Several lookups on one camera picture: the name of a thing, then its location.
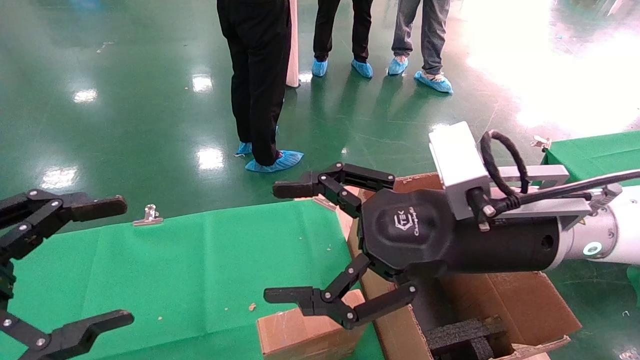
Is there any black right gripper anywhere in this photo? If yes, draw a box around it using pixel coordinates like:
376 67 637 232
263 162 567 330

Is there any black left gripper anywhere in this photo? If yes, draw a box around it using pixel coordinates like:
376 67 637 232
0 189 135 360

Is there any small brown cardboard box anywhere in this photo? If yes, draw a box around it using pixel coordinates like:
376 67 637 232
256 289 368 360

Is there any large open cardboard carton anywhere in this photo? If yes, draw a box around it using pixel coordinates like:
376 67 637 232
345 172 583 360

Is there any green table cloth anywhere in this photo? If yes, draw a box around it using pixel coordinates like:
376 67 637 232
541 131 640 186
0 200 386 360

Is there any person in black trousers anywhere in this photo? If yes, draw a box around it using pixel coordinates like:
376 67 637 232
216 0 292 167
313 0 374 63

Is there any black foam insert block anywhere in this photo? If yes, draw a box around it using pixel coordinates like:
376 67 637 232
425 316 513 360

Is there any person in beige skirt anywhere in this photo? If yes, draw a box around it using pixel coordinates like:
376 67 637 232
286 0 301 88

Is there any person in grey jeans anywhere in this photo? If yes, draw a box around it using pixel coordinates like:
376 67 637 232
391 0 452 76

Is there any green fabric piece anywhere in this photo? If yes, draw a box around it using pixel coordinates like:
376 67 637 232
626 265 640 307

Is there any thick black camera cable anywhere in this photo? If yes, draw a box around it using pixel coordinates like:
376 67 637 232
467 129 640 218

